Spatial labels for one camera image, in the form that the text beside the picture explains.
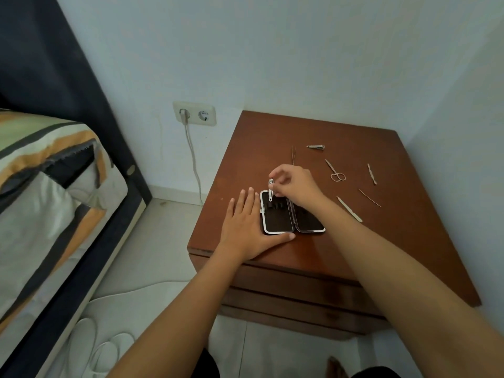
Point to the person's left hand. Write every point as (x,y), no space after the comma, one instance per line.
(244,232)

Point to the small silver scissors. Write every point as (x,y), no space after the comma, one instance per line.
(332,169)

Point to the large silver nail clipper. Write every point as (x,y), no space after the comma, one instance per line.
(315,146)

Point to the flat silver nail file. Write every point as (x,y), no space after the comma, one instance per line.
(349,209)

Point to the white slipper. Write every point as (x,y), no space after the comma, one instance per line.
(80,346)
(114,350)

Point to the person's right thumb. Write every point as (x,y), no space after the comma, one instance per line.
(278,189)

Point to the silver cuticle pusher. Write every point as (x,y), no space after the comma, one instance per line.
(371,174)

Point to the person's left middle finger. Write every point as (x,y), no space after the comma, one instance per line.
(243,206)

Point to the white double wall socket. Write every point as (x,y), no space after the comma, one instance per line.
(197,113)

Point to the striped bedsheet mattress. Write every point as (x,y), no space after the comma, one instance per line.
(43,184)

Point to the person's right hand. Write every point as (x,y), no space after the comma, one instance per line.
(301,188)

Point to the dark blue bed frame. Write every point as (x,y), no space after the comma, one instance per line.
(51,74)

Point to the small silver nail clipper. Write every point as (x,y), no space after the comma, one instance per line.
(271,194)

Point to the white power plug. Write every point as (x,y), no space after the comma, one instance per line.
(184,114)

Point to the thin metal pick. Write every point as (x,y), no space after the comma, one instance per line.
(369,198)

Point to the person's left forearm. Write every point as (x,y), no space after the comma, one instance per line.
(177,314)

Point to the brown wooden nightstand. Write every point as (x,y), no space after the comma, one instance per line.
(374,240)

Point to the person's black shorts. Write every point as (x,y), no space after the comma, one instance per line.
(210,366)

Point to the person's left thumb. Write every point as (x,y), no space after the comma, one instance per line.
(277,241)

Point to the person's right forearm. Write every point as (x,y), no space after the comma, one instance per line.
(393,279)

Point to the black manicure case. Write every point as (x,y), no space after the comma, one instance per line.
(307,222)

